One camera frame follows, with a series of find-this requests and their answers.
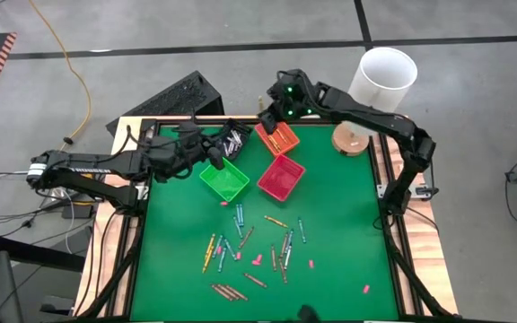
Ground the yellow cable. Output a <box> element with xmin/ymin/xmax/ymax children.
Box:
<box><xmin>28</xmin><ymin>0</ymin><xmax>93</xmax><ymax>149</ymax></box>

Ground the gray adapter box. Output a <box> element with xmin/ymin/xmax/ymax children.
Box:
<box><xmin>408</xmin><ymin>185</ymin><xmax>440</xmax><ymax>201</ymax></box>

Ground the green plastic basket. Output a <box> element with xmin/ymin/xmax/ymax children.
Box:
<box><xmin>198</xmin><ymin>154</ymin><xmax>250</xmax><ymax>203</ymax></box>

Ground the black furniture foot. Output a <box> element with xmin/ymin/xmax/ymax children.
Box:
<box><xmin>39</xmin><ymin>294</ymin><xmax>76</xmax><ymax>316</ymax></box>

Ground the black floor beam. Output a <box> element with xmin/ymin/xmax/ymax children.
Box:
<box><xmin>0</xmin><ymin>232</ymin><xmax>87</xmax><ymax>274</ymax></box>

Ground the green table mat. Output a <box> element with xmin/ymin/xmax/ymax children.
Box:
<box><xmin>129</xmin><ymin>124</ymin><xmax>399</xmax><ymax>322</ymax></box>

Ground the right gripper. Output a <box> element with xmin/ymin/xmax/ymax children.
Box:
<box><xmin>258</xmin><ymin>68</ymin><xmax>320</xmax><ymax>136</ymax></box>

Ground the black plastic basket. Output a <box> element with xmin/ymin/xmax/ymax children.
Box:
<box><xmin>213</xmin><ymin>118</ymin><xmax>254</xmax><ymax>162</ymax></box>

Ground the black floor cable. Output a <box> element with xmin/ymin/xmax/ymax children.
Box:
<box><xmin>0</xmin><ymin>205</ymin><xmax>98</xmax><ymax>239</ymax></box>

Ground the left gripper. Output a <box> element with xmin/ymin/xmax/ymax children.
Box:
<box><xmin>147</xmin><ymin>121</ymin><xmax>226</xmax><ymax>183</ymax></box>

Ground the orange plastic basket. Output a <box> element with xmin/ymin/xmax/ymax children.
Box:
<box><xmin>253</xmin><ymin>120</ymin><xmax>302</xmax><ymax>157</ymax></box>

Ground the white shade wooden lamp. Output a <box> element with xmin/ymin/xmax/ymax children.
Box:
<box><xmin>330</xmin><ymin>46</ymin><xmax>419</xmax><ymax>158</ymax></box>

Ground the black diagonal frame strut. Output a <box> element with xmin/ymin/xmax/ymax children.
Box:
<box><xmin>381</xmin><ymin>223</ymin><xmax>455</xmax><ymax>320</ymax></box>
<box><xmin>76</xmin><ymin>232</ymin><xmax>145</xmax><ymax>319</ymax></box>

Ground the black table frame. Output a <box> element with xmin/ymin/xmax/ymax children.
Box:
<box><xmin>105</xmin><ymin>114</ymin><xmax>421</xmax><ymax>323</ymax></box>

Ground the red plastic basket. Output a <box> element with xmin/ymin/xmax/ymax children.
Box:
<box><xmin>256</xmin><ymin>153</ymin><xmax>307</xmax><ymax>203</ymax></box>

